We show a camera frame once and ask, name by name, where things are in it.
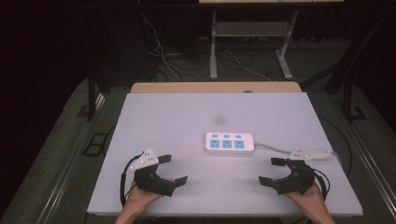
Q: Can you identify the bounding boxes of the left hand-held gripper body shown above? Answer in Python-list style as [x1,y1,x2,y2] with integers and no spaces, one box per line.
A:
[129,147,177,198]

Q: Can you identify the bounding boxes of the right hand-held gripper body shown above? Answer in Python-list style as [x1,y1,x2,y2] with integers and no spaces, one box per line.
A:
[271,147,333,196]

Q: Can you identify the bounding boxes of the person's left hand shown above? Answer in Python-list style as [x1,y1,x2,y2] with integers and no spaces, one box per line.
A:
[125,179,163,213]

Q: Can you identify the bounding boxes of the person's right hand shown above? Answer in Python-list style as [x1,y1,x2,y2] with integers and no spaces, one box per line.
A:
[283,182,327,214]

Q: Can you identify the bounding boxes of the white table board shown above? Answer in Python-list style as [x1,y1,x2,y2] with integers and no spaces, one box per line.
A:
[86,91,364,217]

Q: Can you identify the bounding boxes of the white power strip blue sockets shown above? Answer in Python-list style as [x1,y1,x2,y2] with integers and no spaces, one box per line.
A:
[204,132,256,156]

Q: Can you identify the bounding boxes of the wooden table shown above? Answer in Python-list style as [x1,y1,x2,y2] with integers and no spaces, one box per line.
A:
[129,81,304,94]

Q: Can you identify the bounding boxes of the black metal stand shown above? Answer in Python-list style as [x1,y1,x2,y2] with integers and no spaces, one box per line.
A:
[343,55,369,123]
[76,66,99,122]

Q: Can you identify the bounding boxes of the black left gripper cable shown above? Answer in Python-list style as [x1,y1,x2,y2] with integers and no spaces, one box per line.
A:
[120,153,142,208]

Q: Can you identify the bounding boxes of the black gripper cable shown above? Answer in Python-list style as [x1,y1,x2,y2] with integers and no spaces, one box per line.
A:
[312,167,331,202]
[120,153,142,208]

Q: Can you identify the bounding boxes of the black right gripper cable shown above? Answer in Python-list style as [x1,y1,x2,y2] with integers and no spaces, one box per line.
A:
[312,167,331,202]

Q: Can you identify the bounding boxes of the black floor cable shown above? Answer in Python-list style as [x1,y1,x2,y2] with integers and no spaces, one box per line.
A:
[317,115,354,179]

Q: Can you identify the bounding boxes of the black floor bracket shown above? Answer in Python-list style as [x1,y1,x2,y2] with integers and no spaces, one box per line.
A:
[82,133,109,157]

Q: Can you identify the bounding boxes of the aluminium floor rail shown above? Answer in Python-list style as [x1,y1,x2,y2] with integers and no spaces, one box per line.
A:
[36,91,107,224]
[330,92,396,216]

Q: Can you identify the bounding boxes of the thin white floor cable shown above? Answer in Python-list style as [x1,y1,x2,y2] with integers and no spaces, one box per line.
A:
[139,11,183,82]
[224,49,273,82]

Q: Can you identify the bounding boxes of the white metal frame desk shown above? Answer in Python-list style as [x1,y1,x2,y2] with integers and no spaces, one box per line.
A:
[198,0,346,81]

